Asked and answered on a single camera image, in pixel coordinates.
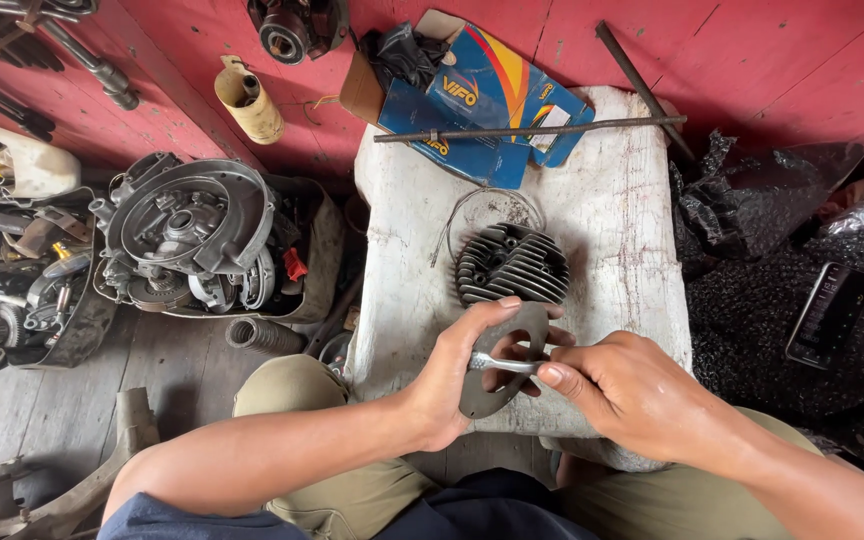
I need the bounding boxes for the person's right hand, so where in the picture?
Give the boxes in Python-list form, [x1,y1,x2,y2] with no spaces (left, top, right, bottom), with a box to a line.
[535,330,735,468]

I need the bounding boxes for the person's left hand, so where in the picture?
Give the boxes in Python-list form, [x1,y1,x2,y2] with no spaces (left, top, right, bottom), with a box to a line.
[400,297,577,453]

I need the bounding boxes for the grey ring-shaped gasket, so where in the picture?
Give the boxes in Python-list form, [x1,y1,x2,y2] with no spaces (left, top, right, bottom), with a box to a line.
[458,301,551,420]

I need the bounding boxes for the small silver metal tool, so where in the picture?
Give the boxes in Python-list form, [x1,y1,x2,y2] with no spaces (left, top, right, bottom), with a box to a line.
[468,351,549,376]

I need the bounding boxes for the dark metal pipe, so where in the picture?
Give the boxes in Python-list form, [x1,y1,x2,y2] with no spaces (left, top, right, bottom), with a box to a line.
[304,273,366,357]

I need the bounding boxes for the person's dark blue shirt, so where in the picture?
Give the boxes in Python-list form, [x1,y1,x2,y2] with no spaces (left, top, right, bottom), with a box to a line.
[98,468,598,540]

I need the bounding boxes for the finned metal cylinder head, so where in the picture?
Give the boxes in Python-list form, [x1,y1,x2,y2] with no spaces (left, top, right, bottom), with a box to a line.
[454,222,571,309]

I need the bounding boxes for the heap of black plastic sheeting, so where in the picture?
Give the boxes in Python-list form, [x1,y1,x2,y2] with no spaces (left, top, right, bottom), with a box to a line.
[668,131,864,451]

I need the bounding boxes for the person's khaki trousers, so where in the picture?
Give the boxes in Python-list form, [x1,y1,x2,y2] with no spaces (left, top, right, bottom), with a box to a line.
[231,354,827,540]

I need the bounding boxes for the white stone work block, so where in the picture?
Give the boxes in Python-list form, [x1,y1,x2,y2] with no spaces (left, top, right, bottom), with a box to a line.
[345,84,696,474]

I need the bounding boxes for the black rubber tub with parts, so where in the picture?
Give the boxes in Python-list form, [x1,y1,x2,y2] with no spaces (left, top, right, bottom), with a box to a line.
[90,172,347,325]

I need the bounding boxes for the small red plastic part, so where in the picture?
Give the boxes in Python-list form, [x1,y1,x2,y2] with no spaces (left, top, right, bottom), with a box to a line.
[282,247,309,283]

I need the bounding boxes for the black smartphone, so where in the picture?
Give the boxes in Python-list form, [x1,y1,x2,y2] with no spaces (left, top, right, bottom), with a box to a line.
[785,261,864,370]

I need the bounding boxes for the long threaded steel rod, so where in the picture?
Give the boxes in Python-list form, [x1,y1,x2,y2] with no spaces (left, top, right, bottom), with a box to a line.
[373,114,688,144]

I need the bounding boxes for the blue cardboard box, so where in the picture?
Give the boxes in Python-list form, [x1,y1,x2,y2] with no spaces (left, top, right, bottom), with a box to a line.
[339,9,597,190]

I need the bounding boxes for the grey engine crankcase cover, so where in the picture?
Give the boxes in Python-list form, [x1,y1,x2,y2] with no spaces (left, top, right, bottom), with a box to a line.
[89,152,277,279]

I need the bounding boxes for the dark steel bar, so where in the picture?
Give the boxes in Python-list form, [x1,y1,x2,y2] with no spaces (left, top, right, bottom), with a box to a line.
[595,20,696,162]

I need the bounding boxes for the crumpled black plastic bag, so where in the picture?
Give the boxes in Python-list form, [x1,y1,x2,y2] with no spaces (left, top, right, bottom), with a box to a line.
[360,21,452,93]

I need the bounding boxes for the cut yellowish plastic bottle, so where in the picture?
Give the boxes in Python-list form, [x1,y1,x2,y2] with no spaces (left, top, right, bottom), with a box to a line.
[213,54,286,146]

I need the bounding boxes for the black round motor part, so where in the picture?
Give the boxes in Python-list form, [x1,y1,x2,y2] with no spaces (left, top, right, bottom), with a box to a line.
[246,0,351,66]

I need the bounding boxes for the black tray of engine parts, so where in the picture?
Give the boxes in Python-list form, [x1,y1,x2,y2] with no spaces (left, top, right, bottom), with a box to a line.
[0,187,118,376]

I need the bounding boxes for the long socket wrench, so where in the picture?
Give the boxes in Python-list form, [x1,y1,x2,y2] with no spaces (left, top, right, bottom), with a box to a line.
[27,15,141,112]

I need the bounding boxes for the white plastic container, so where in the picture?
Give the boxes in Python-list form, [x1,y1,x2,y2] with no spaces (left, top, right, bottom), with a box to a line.
[0,116,82,202]

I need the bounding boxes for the black ribbed rubber hose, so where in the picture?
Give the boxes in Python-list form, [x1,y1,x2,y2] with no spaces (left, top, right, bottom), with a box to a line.
[225,317,309,357]

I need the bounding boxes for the thin wire ring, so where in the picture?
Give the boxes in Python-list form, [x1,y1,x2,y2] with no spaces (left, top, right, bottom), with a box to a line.
[430,187,547,269]

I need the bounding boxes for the rusty metal frame part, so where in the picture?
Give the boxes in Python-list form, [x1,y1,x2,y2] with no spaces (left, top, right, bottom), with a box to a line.
[0,387,162,540]

